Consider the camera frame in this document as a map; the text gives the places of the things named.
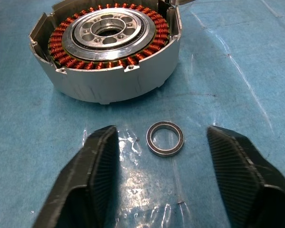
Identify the silver motor housing copper windings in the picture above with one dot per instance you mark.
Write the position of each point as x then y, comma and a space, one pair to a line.
109, 83

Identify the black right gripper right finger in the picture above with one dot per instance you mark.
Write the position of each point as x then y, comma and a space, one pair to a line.
247, 185

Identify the blue plastic table sheet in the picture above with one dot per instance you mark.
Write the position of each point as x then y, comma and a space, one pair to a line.
228, 83

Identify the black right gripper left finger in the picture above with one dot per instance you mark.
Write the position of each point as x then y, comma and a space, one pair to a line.
85, 185

